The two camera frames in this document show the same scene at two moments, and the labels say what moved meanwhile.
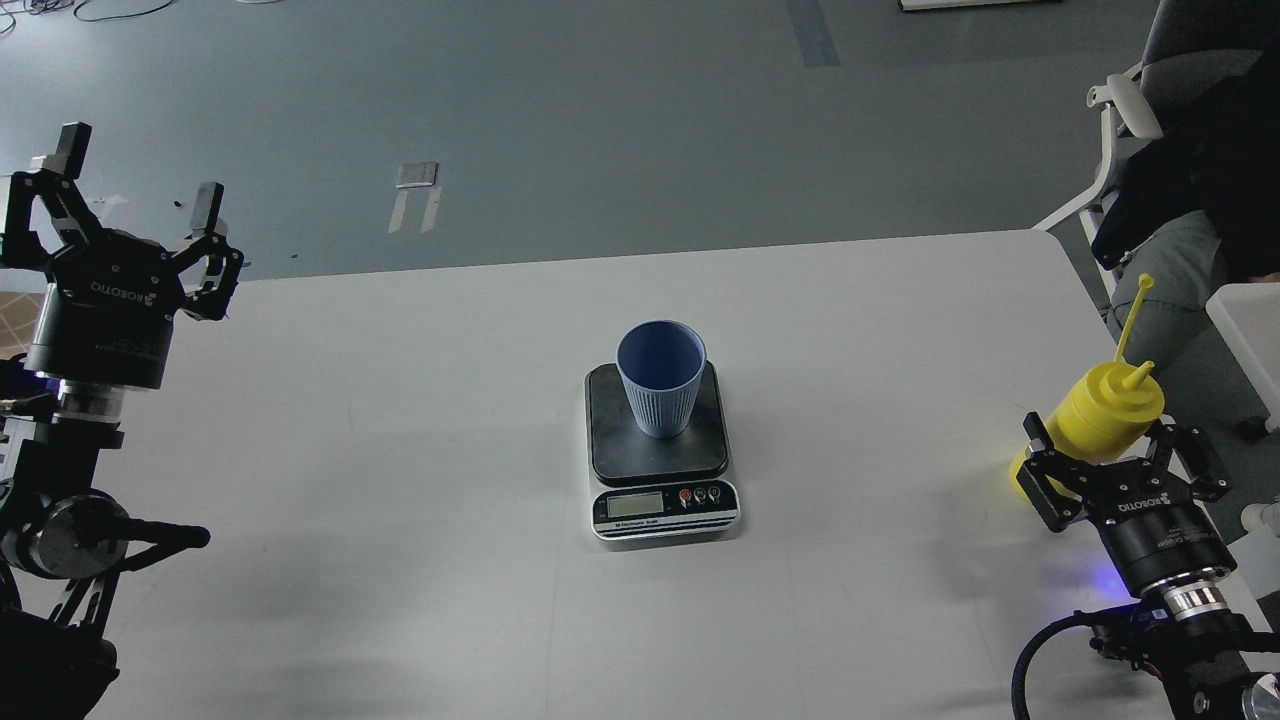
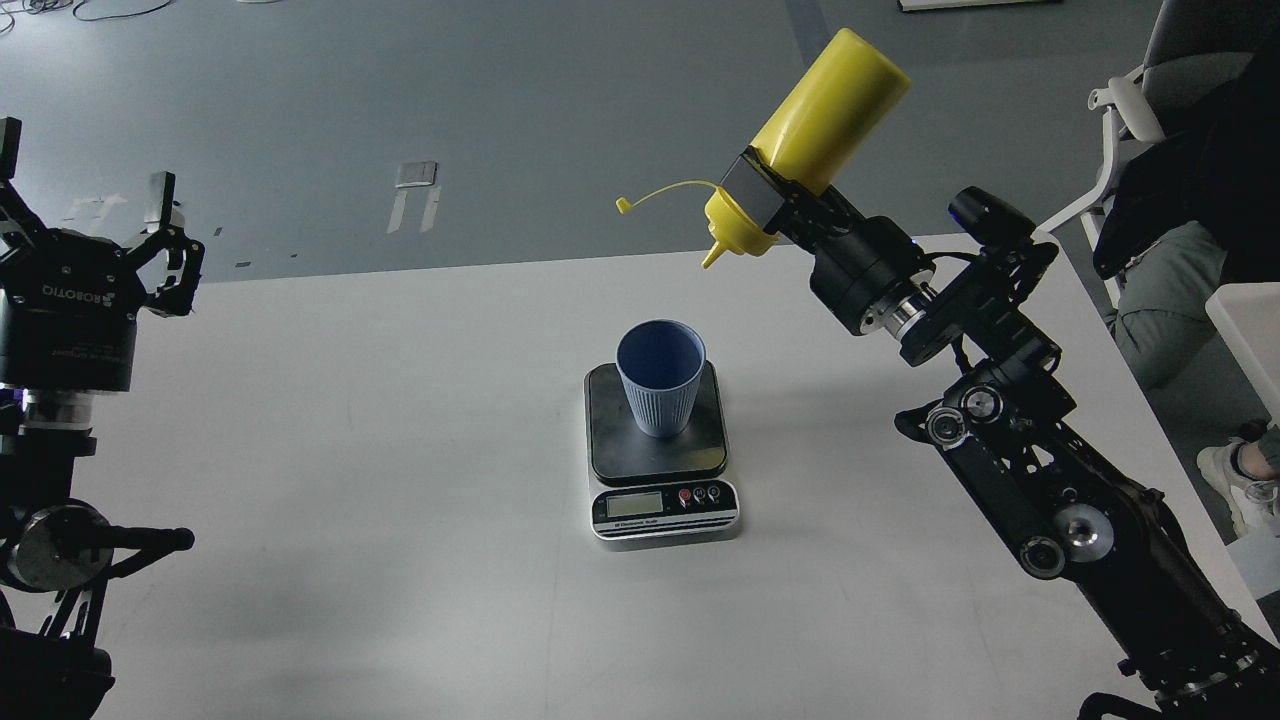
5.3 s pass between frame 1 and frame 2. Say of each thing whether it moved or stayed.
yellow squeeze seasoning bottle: moved
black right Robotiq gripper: moved
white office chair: stayed
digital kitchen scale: stayed
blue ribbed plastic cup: stayed
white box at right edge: stayed
